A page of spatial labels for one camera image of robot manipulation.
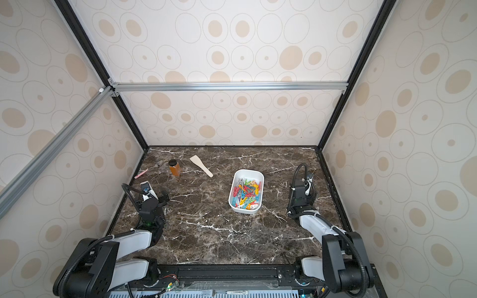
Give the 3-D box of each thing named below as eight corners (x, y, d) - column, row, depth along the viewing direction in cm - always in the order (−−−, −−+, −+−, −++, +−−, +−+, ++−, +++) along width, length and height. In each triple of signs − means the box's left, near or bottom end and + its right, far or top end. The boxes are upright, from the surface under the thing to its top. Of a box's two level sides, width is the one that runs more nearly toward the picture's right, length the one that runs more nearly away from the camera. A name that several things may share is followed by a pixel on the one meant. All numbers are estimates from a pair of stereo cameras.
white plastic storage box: (228, 214, 93) (227, 208, 88) (230, 176, 108) (230, 169, 103) (265, 214, 93) (266, 208, 88) (262, 176, 108) (263, 169, 103)
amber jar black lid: (172, 176, 108) (167, 165, 100) (174, 170, 110) (169, 159, 103) (180, 176, 108) (175, 165, 100) (181, 170, 110) (177, 159, 103)
